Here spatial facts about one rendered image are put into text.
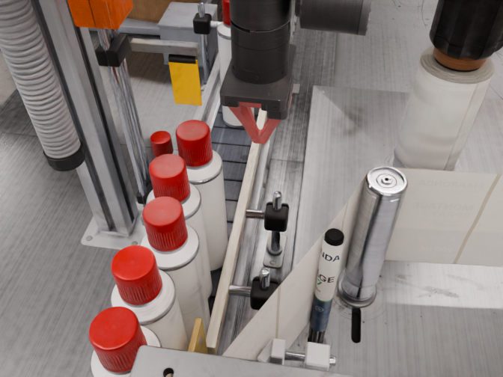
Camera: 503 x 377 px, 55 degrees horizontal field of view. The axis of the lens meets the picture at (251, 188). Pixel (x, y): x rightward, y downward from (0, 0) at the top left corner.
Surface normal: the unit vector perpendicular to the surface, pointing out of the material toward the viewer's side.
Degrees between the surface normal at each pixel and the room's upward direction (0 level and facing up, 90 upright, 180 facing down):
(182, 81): 90
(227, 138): 0
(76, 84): 90
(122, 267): 2
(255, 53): 90
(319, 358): 0
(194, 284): 90
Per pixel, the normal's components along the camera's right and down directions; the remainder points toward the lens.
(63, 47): -0.15, 0.72
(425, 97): -0.81, 0.40
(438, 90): -0.65, 0.56
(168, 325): 0.73, 0.48
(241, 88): 0.00, -0.69
